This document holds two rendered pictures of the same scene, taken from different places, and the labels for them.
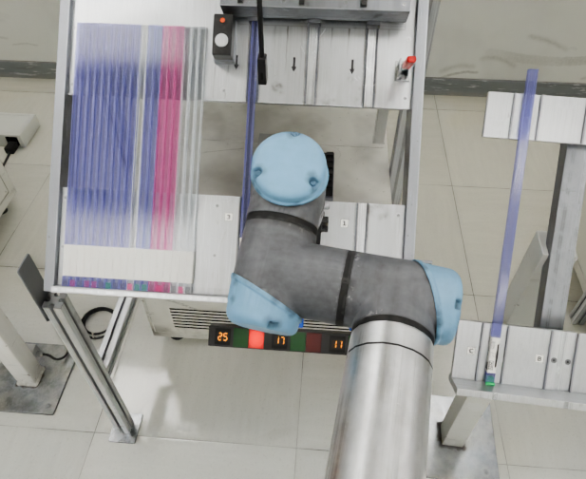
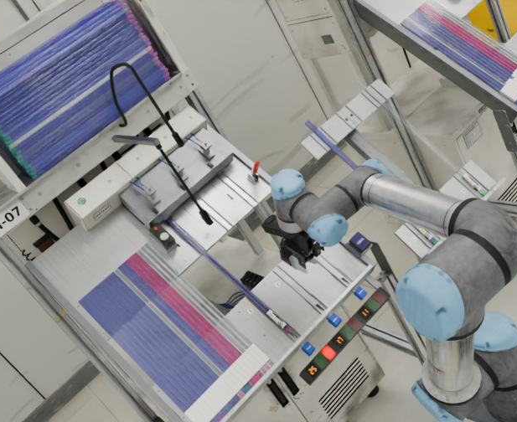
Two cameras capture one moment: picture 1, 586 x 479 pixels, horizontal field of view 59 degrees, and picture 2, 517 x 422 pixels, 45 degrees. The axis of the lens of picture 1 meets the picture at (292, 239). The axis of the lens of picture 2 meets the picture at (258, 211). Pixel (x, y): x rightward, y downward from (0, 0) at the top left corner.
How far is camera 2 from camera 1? 95 cm
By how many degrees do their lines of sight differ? 31
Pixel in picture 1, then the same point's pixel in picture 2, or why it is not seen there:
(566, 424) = (516, 290)
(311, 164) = (293, 173)
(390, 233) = not seen: hidden behind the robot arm
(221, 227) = (252, 319)
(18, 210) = not seen: outside the picture
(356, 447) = (398, 195)
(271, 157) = (279, 182)
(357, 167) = (266, 269)
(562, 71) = (294, 163)
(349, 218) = not seen: hidden behind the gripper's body
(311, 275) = (332, 198)
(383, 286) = (354, 178)
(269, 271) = (319, 210)
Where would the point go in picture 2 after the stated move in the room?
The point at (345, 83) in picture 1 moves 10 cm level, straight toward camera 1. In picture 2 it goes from (235, 205) to (251, 210)
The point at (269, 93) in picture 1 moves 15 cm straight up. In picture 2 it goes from (207, 241) to (179, 202)
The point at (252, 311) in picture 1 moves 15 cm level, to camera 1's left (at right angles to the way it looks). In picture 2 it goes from (329, 223) to (283, 273)
